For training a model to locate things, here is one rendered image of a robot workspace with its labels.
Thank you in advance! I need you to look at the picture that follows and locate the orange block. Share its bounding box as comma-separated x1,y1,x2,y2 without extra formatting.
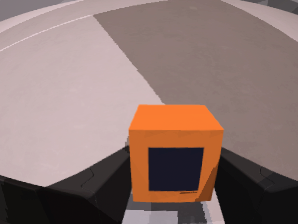
129,105,223,202

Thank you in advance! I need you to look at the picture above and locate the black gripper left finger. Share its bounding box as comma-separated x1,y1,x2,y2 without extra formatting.
0,145,132,224

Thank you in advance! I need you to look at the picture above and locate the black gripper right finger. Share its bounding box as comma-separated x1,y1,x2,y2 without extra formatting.
214,148,298,224

